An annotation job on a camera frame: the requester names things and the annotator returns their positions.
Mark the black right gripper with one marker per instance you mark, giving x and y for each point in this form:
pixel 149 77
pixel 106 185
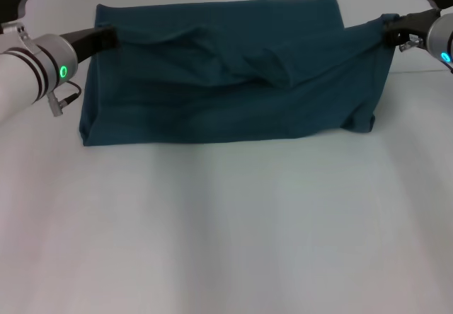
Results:
pixel 419 24

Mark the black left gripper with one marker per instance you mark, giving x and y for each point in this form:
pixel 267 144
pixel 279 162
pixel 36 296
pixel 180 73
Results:
pixel 83 43

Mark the teal t-shirt with FREE print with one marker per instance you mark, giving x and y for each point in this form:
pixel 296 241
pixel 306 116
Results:
pixel 230 91

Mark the left camera mount bracket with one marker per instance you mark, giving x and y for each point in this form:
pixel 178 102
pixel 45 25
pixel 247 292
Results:
pixel 19 33

